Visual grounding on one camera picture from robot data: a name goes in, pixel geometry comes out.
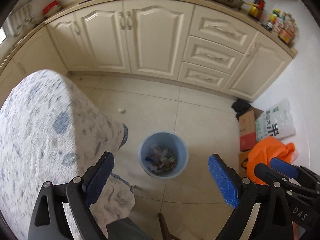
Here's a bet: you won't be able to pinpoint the orange plastic bag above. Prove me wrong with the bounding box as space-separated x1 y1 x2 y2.
246 136 297 184

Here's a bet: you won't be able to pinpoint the white bowl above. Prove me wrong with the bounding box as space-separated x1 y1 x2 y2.
44 8 63 18

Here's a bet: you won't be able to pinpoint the red plastic container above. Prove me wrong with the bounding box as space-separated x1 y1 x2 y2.
42 1 62 14

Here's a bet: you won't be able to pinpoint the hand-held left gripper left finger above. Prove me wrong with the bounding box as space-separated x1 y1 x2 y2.
27 151 115 240

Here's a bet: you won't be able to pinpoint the brown red cardboard box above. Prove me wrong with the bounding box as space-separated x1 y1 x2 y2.
238 107 264 152

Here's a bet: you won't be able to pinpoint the round table with patterned cloth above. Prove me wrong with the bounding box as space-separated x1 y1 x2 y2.
0 69 137 240

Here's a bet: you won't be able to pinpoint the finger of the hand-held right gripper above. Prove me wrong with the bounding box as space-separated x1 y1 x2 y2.
254 163 288 187
269 157 320 195

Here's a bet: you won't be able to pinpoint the brown paper bag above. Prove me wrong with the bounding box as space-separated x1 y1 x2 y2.
239 152 250 178

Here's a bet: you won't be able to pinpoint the black cloth bundle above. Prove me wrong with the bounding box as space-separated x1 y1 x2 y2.
231 98 252 114

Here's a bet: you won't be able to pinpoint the cream cabinet drawer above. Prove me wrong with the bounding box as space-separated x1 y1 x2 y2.
184 36 244 68
178 61 232 92
189 5 258 47

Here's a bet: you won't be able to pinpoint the cream base cabinets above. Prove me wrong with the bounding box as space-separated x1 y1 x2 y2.
0 0 298 103

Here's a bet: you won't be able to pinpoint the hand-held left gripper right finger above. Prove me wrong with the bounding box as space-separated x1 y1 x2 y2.
208 154 293 240

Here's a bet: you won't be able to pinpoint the cluster of condiment bottles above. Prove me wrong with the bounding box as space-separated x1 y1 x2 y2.
247 0 298 44

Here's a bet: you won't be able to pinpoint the metal utensil rack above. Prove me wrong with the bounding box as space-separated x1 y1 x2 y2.
9 0 38 18

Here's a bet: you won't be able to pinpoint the person's leg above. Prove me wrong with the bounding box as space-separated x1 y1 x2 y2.
106 217 153 240

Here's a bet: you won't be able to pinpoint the white rice bag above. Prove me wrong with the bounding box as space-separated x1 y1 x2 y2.
255 98 297 142

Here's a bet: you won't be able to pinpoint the blue plastic bin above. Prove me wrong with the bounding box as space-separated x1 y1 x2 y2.
138 131 188 179

